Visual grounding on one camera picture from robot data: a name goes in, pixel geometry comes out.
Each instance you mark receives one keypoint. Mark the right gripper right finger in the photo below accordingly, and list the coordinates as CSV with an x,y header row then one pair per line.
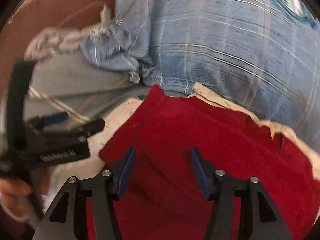
x,y
259,215

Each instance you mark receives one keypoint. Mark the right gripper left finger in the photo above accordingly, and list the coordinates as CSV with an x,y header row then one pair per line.
x,y
78,200

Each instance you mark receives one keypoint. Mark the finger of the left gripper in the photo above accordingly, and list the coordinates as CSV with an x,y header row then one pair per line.
x,y
41,122
89,129

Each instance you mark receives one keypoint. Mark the red cloth garment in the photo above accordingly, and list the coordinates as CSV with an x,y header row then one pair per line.
x,y
200,142

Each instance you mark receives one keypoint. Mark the person's left hand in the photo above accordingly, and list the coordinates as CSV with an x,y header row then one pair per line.
x,y
13,190

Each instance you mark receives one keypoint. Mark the beige leaf-print pillow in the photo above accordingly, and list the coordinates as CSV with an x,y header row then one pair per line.
x,y
112,119

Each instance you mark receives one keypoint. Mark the grey bed sheet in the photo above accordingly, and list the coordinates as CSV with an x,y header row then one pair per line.
x,y
68,83

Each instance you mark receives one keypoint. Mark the blue plaid blanket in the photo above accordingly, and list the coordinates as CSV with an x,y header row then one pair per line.
x,y
260,54

